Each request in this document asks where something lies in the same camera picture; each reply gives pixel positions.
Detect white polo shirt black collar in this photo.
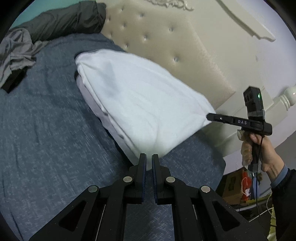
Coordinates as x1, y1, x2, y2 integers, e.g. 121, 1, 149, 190
75, 49, 214, 157

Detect person right forearm dark sleeve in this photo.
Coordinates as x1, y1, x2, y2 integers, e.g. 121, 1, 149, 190
271, 166, 295, 240

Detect folded white clothes stack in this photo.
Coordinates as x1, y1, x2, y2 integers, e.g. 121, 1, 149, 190
76, 75, 138, 165

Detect person right hand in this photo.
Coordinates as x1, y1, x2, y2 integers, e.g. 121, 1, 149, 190
237, 131, 285, 182

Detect floor clutter bags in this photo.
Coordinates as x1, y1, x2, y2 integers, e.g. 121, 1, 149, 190
222, 166, 277, 241

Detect cream tufted headboard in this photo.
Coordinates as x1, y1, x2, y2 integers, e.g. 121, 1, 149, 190
100, 0, 296, 155

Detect blue patterned bed sheet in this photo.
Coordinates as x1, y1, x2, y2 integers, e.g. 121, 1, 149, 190
1, 34, 226, 240

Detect black garment under grey shirt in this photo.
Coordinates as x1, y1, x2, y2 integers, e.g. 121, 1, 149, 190
1, 67, 28, 93

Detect dark grey rolled duvet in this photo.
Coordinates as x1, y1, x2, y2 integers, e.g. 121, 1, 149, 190
8, 1, 106, 42

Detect grey crumpled shirt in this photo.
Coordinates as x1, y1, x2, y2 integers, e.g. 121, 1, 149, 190
1, 28, 48, 86

